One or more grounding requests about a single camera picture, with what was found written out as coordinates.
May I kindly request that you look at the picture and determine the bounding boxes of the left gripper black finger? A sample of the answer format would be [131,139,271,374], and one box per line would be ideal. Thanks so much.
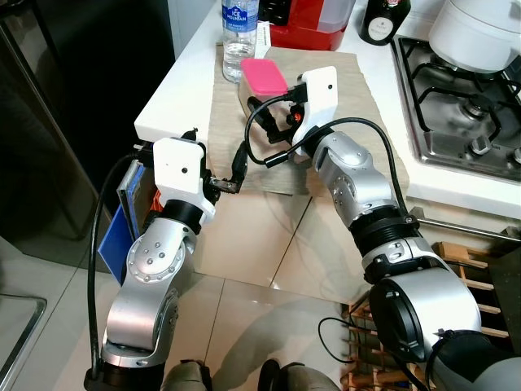
[230,145,250,194]

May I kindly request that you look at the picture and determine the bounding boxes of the tall black fridge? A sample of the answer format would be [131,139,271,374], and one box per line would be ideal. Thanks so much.
[0,0,176,274]

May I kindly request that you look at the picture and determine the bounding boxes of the beige kitchen cabinet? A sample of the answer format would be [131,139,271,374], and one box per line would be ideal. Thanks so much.
[134,0,521,304]

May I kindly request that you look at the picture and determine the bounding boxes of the beige woven counter mat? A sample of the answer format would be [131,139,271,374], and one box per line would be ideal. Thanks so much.
[208,45,400,196]

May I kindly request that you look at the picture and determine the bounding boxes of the white printed card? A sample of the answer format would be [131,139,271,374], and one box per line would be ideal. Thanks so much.
[255,23,274,59]

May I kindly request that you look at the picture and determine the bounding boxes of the red coffee machine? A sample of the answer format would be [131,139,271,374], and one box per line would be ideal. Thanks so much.
[265,0,357,51]

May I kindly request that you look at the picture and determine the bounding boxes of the clear plastic water bottle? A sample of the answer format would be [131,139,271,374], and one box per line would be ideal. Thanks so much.
[221,0,261,82]

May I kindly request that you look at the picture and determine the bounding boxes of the blue board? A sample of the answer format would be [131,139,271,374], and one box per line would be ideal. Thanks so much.
[96,204,138,284]

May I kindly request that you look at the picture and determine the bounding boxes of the dark green liqueur bottle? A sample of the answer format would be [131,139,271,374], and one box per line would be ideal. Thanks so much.
[361,0,412,46]

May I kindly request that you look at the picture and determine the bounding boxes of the steel gas stove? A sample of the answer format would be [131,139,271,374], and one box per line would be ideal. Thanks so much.
[391,37,521,182]

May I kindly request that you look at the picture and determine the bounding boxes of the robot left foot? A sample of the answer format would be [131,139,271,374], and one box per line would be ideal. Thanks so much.
[161,358,214,391]

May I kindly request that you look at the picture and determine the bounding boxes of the white cooking pot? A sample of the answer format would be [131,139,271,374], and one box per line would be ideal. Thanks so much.
[427,0,521,76]

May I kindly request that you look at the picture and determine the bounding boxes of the wooden slatted rack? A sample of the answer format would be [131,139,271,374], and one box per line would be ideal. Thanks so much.
[340,240,521,391]

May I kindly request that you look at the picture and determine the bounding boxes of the dark framed floor mat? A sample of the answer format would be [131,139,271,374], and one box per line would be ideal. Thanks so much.
[0,295,47,390]

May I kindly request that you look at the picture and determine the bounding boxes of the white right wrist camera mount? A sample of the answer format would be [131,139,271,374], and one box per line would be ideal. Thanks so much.
[289,67,339,157]

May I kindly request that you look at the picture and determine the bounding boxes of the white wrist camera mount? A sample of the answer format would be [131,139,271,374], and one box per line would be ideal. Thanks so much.
[289,67,339,157]
[152,137,217,221]

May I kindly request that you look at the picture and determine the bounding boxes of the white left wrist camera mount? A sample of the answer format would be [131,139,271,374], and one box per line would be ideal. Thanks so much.
[152,137,217,221]

